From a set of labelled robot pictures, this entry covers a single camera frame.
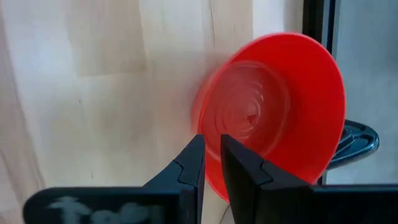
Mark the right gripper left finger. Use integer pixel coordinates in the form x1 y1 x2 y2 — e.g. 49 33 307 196
144 134 206 224

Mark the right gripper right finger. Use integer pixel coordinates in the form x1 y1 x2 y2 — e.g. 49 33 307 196
221 134 313 224

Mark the red mini bowl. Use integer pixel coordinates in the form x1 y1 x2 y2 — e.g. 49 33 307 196
191 32 346 205

